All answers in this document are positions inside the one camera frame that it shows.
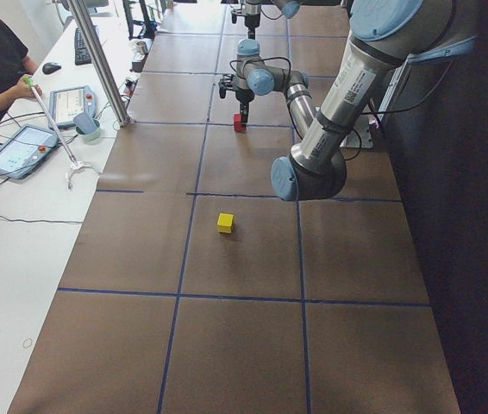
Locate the red wooden cube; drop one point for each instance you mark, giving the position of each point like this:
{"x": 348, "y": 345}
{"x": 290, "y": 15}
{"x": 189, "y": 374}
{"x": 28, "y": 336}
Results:
{"x": 239, "y": 123}

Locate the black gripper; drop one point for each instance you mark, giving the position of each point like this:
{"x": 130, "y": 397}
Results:
{"x": 244, "y": 99}
{"x": 250, "y": 18}

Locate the reacher grabber stick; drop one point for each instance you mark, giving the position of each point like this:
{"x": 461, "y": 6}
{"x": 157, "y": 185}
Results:
{"x": 76, "y": 164}

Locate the black keyboard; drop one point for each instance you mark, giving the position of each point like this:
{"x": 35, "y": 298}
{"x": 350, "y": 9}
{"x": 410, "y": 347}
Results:
{"x": 82, "y": 55}

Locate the black computer mouse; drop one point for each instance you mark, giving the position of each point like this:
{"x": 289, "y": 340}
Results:
{"x": 50, "y": 68}

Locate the yellow wooden cube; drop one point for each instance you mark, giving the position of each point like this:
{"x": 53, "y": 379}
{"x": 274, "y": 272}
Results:
{"x": 225, "y": 223}

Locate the teach pendant tablet near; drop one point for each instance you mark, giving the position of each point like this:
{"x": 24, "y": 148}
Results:
{"x": 25, "y": 150}

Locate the blue cup in bowl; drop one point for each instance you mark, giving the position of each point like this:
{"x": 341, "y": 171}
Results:
{"x": 87, "y": 127}

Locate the teach pendant tablet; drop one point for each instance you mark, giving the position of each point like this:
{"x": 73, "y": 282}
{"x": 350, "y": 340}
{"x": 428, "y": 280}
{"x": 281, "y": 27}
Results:
{"x": 65, "y": 104}
{"x": 25, "y": 150}

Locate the teach pendant tablet far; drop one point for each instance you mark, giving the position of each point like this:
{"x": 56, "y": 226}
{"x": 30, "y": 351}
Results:
{"x": 65, "y": 104}

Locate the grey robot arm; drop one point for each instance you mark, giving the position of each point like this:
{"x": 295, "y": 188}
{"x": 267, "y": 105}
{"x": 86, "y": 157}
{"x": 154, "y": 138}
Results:
{"x": 284, "y": 8}
{"x": 383, "y": 36}

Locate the aluminium frame post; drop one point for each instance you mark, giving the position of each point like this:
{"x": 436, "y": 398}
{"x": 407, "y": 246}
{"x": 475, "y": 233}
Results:
{"x": 99, "y": 60}

